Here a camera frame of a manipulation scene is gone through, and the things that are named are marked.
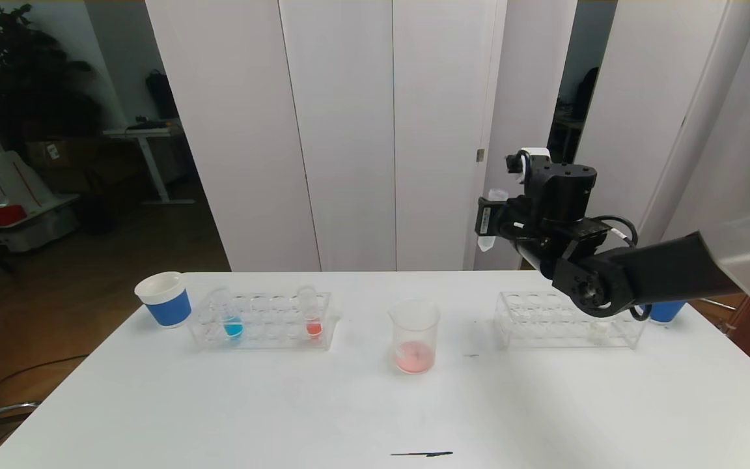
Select test tube with blue pigment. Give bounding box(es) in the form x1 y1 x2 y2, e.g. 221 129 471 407
221 289 245 342

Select white desk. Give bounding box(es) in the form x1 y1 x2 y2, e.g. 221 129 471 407
104 122 197 206

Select blue white paper cup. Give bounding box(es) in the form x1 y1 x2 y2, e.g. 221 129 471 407
135 272 193 328
645 301 688 324

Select clear acrylic test tube rack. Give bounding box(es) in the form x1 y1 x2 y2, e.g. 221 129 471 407
189 291 337 352
496 291 648 350

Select white machine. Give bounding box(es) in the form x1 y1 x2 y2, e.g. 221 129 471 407
0 39 83 255

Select black bag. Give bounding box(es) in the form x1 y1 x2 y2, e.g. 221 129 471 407
146 69 182 121

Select cardboard box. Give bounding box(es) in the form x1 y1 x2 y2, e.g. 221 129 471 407
27 137 92 193

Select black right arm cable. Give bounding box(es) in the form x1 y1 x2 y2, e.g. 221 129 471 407
593 215 639 248

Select test tube with red pigment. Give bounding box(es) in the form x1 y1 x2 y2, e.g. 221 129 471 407
477 188 510 253
298 285 324 339

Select clear glass beaker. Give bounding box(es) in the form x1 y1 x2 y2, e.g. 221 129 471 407
387 300 441 375

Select dark green potted plant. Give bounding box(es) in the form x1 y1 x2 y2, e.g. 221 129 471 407
0 0 105 157

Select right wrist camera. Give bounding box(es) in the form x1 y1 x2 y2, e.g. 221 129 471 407
505 147 553 177

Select brown wooden cabinet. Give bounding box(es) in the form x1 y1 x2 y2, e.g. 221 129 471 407
691 296 750 391

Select black floor cable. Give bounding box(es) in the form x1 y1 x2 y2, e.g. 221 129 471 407
0 355 89 414

